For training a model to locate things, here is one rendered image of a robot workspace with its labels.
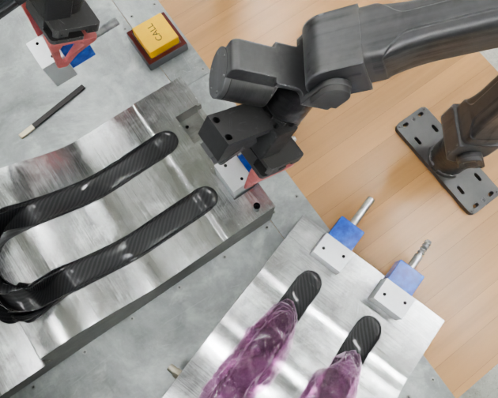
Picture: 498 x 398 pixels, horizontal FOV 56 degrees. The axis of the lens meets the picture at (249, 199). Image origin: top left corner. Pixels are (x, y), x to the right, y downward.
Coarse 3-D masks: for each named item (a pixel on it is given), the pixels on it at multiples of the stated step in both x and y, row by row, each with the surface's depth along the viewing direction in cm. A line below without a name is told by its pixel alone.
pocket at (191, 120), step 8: (200, 104) 74; (184, 112) 74; (192, 112) 75; (200, 112) 75; (184, 120) 76; (192, 120) 76; (200, 120) 76; (184, 128) 76; (192, 128) 76; (200, 128) 76; (192, 136) 75
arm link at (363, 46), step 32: (416, 0) 44; (448, 0) 43; (480, 0) 41; (320, 32) 47; (352, 32) 46; (384, 32) 44; (416, 32) 43; (448, 32) 42; (480, 32) 42; (320, 64) 46; (352, 64) 45; (384, 64) 45; (416, 64) 47
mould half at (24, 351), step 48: (192, 96) 74; (96, 144) 72; (192, 144) 72; (0, 192) 65; (48, 192) 68; (144, 192) 70; (48, 240) 64; (96, 240) 67; (192, 240) 69; (96, 288) 64; (144, 288) 66; (0, 336) 67; (48, 336) 60; (96, 336) 72; (0, 384) 65
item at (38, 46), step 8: (104, 24) 71; (112, 24) 71; (96, 32) 71; (104, 32) 71; (32, 40) 68; (40, 40) 68; (32, 48) 68; (40, 48) 68; (48, 48) 68; (64, 48) 69; (88, 48) 70; (40, 56) 67; (48, 56) 67; (64, 56) 67; (80, 56) 70; (88, 56) 71; (40, 64) 67; (48, 64) 67; (72, 64) 70; (48, 72) 68; (56, 72) 69; (64, 72) 70; (72, 72) 71; (56, 80) 71; (64, 80) 72
